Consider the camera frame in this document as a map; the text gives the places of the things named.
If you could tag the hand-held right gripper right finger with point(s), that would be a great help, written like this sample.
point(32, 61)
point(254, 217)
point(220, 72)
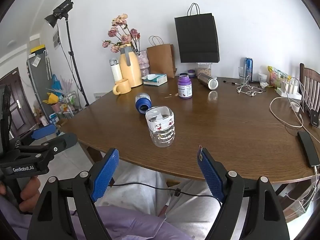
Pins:
point(210, 173)

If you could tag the black studio light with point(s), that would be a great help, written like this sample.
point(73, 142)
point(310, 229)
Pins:
point(61, 8)

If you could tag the yellow thermos jug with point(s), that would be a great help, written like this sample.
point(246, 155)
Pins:
point(130, 70)

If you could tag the small white jar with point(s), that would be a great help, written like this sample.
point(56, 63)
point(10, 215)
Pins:
point(262, 78)

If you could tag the black phone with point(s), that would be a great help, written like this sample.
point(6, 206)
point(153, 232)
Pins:
point(308, 150)

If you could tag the clear plastic water bottle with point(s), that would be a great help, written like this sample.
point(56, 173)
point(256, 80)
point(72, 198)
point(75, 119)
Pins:
point(161, 130)

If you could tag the black light stand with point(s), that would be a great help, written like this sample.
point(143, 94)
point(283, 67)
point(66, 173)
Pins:
point(72, 55)

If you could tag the dried pink flowers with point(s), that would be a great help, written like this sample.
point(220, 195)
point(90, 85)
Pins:
point(122, 28)

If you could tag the colourful snack packets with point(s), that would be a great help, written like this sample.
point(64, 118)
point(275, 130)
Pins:
point(275, 77)

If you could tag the person's white pants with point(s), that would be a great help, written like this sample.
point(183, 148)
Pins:
point(140, 195)

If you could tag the white earphones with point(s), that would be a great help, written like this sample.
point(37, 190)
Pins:
point(246, 88)

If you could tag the brown paper bag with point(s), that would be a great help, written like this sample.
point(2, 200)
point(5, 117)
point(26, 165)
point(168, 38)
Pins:
point(160, 60)

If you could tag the pink vase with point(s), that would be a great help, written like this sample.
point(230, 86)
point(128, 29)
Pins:
point(143, 63)

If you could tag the white thermos bottle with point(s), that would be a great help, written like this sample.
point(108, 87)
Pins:
point(115, 71)

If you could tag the person's left forearm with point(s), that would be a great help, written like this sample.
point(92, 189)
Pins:
point(8, 220)

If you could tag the blue drink can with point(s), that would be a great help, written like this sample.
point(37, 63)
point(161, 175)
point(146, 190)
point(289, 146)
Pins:
point(248, 67)

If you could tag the purple pill bottle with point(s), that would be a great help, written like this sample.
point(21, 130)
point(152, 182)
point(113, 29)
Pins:
point(185, 87)

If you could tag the stainless steel tumbler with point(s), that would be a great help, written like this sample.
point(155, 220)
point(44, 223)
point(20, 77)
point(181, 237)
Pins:
point(206, 80)

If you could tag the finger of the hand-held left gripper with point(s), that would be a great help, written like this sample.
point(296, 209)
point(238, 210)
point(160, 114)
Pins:
point(43, 131)
point(63, 142)

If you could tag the grey refrigerator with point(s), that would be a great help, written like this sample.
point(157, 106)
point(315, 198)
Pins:
point(37, 85)

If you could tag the wooden chair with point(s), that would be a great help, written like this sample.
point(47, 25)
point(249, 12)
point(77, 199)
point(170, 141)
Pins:
point(311, 85)

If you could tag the clear food container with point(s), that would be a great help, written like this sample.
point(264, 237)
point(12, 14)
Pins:
point(204, 69)

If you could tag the clear drinking glass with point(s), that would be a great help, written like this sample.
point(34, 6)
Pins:
point(242, 76)

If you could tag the small white cap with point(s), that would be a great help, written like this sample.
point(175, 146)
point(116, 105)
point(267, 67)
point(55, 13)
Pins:
point(295, 107)

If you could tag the black paper bag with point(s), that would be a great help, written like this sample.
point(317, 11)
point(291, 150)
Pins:
point(196, 40)

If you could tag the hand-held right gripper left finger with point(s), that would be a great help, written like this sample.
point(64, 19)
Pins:
point(105, 177)

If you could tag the dark brown door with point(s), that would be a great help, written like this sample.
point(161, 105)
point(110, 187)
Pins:
point(15, 100)

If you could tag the yellow mug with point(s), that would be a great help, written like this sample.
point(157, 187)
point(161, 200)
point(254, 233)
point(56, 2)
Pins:
point(122, 87)

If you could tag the person's left hand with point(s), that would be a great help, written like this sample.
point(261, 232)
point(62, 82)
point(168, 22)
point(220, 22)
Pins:
point(30, 192)

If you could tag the tissue box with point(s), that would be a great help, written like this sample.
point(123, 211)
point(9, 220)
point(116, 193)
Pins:
point(155, 80)

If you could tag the person's purple shirt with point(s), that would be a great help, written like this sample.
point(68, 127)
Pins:
point(130, 223)

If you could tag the cluttered storage rack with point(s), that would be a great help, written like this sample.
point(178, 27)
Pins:
point(65, 105)

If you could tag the yellow box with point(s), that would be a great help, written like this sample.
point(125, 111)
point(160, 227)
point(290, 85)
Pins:
point(38, 48)

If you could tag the black power bank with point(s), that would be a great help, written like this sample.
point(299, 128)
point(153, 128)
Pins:
point(315, 117)

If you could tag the blue bag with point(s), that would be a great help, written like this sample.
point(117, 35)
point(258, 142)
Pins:
point(56, 82)

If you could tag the white power strip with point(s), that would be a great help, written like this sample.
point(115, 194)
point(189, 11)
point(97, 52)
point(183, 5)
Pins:
point(288, 92)

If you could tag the small purple jar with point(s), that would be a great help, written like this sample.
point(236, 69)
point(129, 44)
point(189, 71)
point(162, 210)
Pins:
point(191, 73)

